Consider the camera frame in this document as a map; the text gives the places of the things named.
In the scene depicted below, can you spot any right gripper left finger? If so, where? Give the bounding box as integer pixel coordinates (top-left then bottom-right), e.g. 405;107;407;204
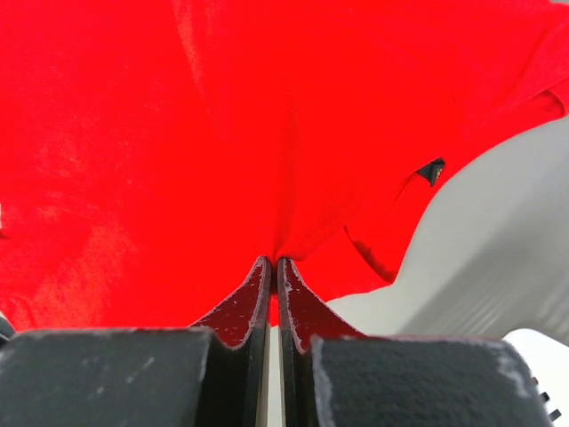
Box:
1;257;271;426

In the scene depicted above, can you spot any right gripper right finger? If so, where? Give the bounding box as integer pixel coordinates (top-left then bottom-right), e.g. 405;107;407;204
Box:
276;258;556;427

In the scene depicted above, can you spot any red t shirt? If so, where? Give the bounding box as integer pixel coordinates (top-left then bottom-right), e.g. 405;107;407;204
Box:
1;1;568;330

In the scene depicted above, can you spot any white plastic basket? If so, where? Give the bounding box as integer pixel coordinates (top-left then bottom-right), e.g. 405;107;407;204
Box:
503;328;568;426

